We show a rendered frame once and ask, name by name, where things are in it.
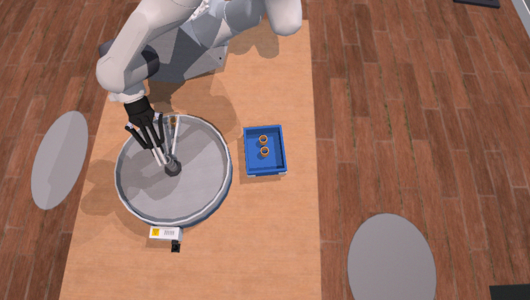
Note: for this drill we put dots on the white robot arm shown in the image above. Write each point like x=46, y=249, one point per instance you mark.
x=127, y=60

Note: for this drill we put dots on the blue crate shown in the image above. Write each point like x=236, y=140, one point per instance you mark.
x=275, y=162

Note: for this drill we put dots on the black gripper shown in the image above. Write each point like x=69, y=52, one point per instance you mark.
x=143, y=116

